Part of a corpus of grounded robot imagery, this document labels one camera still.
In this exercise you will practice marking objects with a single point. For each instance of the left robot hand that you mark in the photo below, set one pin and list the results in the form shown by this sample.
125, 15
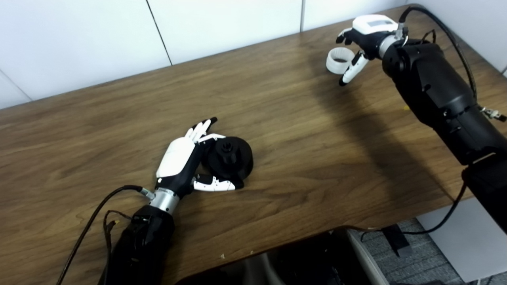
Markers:
174, 158

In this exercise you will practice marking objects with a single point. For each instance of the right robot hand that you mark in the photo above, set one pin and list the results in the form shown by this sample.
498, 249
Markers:
372, 29

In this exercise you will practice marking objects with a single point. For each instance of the round black part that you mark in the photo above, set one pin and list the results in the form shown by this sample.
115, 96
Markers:
233, 158

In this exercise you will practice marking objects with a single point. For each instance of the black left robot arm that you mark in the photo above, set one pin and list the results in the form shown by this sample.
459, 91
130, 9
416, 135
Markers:
142, 245

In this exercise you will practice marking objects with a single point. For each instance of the black robot torso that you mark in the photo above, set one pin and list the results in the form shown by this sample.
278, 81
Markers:
285, 265

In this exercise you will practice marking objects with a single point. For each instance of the white floor panel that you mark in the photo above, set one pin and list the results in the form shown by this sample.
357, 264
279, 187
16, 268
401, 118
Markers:
471, 245

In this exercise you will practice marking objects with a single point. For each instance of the black floor bracket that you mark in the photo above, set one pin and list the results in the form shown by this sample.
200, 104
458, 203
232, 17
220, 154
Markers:
396, 239

